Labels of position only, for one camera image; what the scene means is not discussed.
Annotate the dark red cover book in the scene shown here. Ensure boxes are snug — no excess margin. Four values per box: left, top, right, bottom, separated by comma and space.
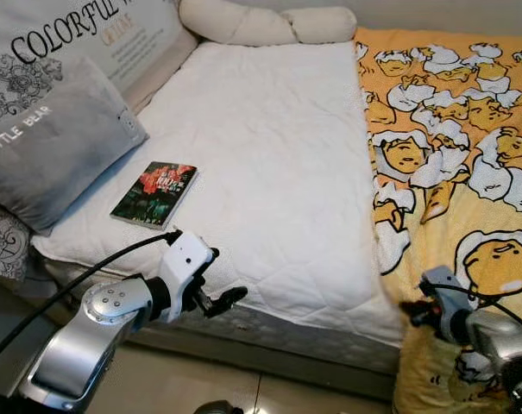
110, 161, 198, 229

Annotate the yellow cartoon blanket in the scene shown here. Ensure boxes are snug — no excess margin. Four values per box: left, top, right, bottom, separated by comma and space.
373, 125, 522, 414

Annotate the grey little bear pillow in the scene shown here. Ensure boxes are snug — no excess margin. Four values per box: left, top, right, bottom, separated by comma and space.
0, 56, 149, 235

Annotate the grey patterned mattress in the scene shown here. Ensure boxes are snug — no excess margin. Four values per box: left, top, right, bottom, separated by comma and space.
45, 259, 399, 376

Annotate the white quilted mattress pad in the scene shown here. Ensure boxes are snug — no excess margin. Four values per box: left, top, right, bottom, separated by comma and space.
32, 39, 408, 346

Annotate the printed colorful world headboard cushion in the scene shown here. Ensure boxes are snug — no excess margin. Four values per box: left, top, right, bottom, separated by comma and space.
0, 0, 186, 281

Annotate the beige knotted bolster pillow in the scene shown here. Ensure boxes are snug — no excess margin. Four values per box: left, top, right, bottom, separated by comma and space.
179, 0, 358, 47

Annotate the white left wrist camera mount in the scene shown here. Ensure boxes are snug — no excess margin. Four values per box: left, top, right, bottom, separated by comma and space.
157, 229, 218, 300

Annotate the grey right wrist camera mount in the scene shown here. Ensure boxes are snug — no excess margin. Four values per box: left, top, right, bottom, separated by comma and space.
418, 266, 470, 342

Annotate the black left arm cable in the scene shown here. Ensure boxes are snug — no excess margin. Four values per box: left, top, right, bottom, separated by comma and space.
0, 229, 182, 372

